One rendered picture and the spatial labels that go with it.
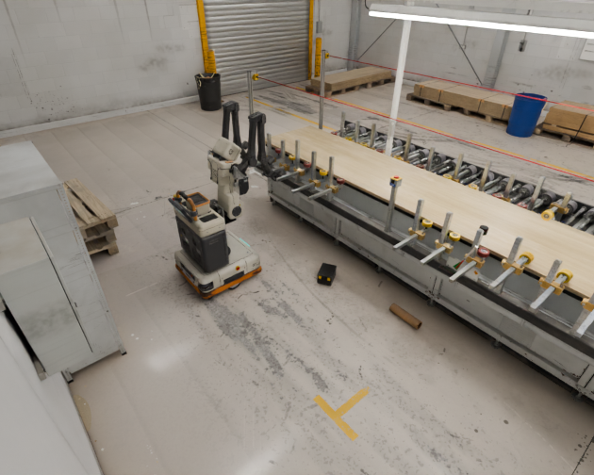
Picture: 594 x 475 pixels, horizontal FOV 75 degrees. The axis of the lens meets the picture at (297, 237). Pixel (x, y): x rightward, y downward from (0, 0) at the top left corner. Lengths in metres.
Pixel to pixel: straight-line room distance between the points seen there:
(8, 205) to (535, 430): 3.61
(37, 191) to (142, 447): 1.74
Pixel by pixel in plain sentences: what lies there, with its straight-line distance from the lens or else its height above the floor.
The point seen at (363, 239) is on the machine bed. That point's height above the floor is 0.27.
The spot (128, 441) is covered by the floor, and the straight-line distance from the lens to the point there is 3.12.
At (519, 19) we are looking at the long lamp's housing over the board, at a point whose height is 2.36.
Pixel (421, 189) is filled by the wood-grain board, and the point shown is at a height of 0.90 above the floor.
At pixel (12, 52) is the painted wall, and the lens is 8.95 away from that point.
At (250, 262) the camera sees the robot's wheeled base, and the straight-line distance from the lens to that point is 3.80.
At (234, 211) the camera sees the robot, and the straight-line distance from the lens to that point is 3.65.
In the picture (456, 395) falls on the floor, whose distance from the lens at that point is 3.32.
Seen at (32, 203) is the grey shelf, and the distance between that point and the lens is 2.70.
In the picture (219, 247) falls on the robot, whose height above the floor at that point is 0.54.
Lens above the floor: 2.59
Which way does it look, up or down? 35 degrees down
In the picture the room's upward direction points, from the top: straight up
